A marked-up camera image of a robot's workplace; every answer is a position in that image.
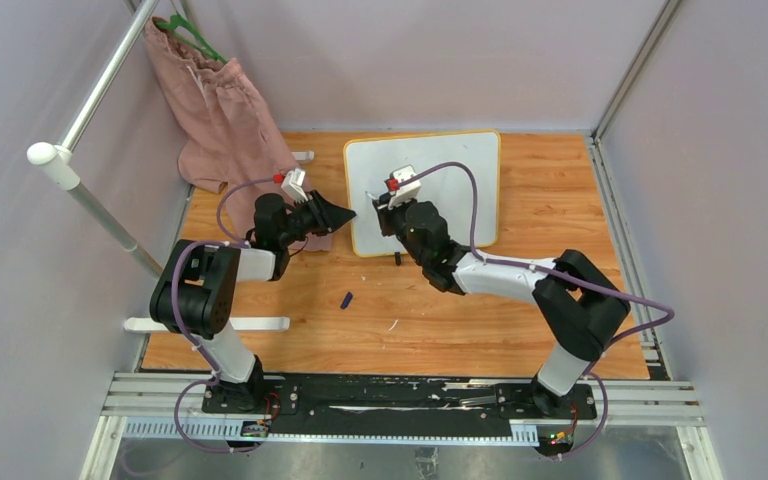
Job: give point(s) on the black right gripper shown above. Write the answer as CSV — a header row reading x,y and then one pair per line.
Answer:
x,y
387,214

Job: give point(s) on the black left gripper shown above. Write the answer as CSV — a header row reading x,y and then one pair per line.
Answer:
x,y
326,217

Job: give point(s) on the yellow framed whiteboard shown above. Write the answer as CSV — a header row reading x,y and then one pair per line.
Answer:
x,y
369,162

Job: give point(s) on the blue marker cap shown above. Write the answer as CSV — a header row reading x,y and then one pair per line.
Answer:
x,y
346,301

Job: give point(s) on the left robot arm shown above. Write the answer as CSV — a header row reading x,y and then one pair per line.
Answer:
x,y
195,291

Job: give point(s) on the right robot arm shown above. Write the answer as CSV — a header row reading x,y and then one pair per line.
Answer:
x,y
579,304

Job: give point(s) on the pink cloth garment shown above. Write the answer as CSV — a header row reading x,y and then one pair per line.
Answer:
x,y
233,142

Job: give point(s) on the green clothes hanger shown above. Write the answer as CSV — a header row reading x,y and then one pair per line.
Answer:
x,y
198,42

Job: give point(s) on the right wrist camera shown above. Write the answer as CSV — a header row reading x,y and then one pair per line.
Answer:
x,y
402,186

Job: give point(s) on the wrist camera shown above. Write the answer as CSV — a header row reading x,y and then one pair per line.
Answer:
x,y
292,184
402,186

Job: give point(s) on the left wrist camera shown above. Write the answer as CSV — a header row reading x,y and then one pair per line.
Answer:
x,y
292,184

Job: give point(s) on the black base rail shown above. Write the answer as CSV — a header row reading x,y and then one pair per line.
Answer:
x,y
385,410

